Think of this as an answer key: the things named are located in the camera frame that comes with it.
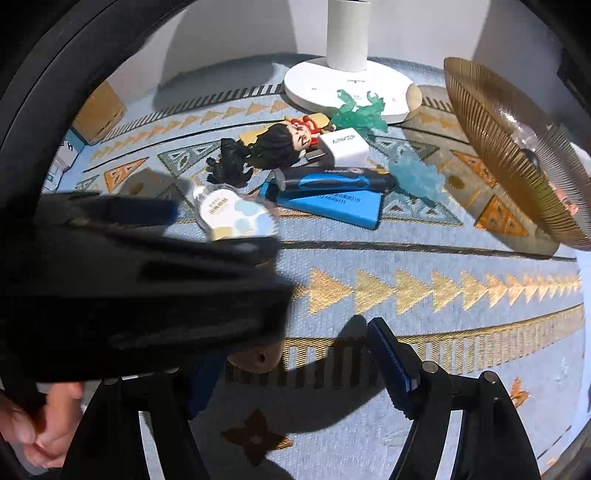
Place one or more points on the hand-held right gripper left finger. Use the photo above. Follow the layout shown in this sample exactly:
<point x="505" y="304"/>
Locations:
<point x="203" y="385"/>

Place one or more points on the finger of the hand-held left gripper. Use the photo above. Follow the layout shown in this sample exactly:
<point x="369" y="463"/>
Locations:
<point x="221" y="249"/>
<point x="154" y="212"/>

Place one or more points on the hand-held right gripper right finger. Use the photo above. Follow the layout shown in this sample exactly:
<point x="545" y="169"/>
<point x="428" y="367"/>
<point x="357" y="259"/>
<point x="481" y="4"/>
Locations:
<point x="388" y="364"/>

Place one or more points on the white dotted packet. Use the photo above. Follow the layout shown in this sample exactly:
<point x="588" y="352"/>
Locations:
<point x="231" y="217"/>

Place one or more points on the brown wooden piece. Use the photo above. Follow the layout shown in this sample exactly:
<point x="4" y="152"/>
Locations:
<point x="256" y="357"/>

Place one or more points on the black creature figurine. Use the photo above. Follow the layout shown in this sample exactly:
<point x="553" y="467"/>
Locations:
<point x="228" y="161"/>

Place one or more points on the black-haired doll figurine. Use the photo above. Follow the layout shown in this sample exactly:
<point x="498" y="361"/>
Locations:
<point x="288" y="141"/>

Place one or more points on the white charger plug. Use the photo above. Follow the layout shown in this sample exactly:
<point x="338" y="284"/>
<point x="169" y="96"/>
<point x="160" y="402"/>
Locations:
<point x="344" y="147"/>

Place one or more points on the blue translucent figurine piece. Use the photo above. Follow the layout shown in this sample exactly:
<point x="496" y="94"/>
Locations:
<point x="415" y="177"/>

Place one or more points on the green translucent figurine piece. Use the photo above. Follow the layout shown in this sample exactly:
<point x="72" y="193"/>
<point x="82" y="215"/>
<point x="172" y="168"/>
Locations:
<point x="358" y="115"/>

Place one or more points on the amber ribbed glass plate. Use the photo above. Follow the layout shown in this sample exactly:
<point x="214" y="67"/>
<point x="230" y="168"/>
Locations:
<point x="512" y="152"/>

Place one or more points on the person's left hand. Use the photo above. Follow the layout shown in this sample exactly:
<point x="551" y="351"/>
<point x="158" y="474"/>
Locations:
<point x="51" y="429"/>

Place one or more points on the blue and white paper box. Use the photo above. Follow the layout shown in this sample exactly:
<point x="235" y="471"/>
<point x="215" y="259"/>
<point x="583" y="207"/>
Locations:
<point x="60" y="161"/>

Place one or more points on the brown cardboard box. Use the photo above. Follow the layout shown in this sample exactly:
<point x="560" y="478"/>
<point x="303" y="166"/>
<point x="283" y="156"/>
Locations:
<point x="99" y="113"/>

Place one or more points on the white desk lamp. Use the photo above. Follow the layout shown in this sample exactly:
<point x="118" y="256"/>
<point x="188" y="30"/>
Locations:
<point x="348" y="74"/>

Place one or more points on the tan wooden disc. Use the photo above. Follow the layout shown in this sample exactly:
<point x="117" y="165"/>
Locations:
<point x="414" y="99"/>

